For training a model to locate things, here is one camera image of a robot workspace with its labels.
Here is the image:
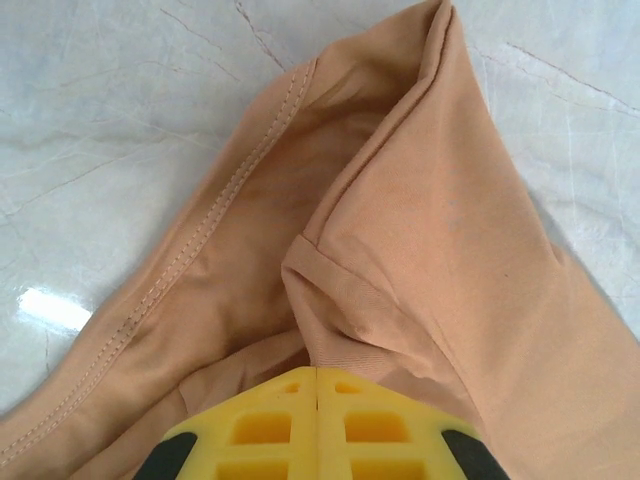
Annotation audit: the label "tan printed t-shirt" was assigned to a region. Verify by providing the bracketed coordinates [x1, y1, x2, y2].
[0, 0, 640, 480]

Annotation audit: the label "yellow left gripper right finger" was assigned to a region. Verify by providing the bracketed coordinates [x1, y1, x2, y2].
[316, 368, 506, 480]

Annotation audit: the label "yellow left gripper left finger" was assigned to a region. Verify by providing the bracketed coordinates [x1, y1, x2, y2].
[134, 366, 320, 480]

